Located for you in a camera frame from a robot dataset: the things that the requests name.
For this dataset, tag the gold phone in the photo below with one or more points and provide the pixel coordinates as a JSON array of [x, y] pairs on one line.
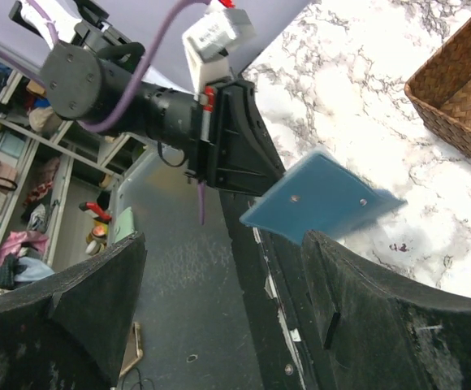
[[134, 349]]

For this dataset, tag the mint green card holder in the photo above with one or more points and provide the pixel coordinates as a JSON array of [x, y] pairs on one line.
[[124, 225]]

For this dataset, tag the brown woven divided basket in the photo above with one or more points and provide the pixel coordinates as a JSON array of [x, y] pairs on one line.
[[440, 91]]

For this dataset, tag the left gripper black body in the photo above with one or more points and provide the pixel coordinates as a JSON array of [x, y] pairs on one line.
[[205, 127]]

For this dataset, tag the white metal shelf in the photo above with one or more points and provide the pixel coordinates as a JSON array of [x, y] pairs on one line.
[[47, 168]]

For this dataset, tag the blue leather card holder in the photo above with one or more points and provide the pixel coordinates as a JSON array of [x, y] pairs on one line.
[[319, 194]]

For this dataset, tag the tape rolls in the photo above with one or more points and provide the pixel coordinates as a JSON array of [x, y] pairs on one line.
[[96, 239]]

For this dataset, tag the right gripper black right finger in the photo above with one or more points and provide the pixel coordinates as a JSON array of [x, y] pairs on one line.
[[382, 330]]

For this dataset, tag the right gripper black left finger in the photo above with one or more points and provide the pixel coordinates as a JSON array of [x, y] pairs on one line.
[[69, 330]]

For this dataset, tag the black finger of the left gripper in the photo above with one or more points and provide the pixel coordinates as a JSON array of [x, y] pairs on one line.
[[264, 122], [242, 157]]

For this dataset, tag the red handled tool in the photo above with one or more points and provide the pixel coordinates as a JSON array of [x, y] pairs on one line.
[[95, 211]]

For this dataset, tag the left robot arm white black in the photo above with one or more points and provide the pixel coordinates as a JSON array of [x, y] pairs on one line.
[[94, 75]]

